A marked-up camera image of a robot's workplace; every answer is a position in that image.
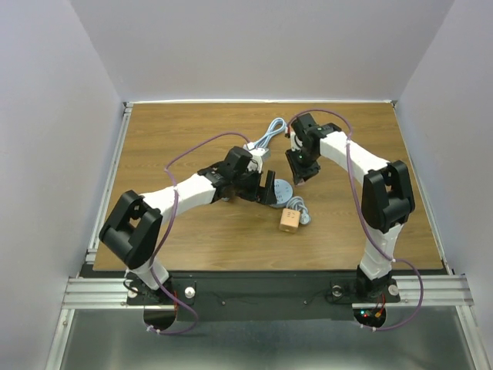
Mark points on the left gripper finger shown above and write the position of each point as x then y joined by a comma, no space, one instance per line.
255,197
268,195

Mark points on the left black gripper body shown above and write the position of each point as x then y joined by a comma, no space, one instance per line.
248,182

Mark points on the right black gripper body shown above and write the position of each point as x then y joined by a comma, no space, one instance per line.
300,157

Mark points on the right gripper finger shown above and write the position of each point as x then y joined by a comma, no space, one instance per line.
310,171
297,173

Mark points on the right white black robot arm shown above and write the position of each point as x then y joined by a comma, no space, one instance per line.
381,189

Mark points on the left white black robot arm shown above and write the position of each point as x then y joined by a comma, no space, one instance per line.
132,228

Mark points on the round light blue socket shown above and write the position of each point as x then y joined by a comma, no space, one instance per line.
283,192

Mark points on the orange cube socket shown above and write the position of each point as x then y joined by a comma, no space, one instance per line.
290,220

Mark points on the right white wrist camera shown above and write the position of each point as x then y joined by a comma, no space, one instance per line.
295,143

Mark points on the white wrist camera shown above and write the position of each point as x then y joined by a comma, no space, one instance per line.
258,152
295,143

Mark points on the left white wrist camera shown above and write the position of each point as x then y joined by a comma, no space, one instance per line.
258,152

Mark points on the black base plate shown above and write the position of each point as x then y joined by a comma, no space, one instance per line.
259,296

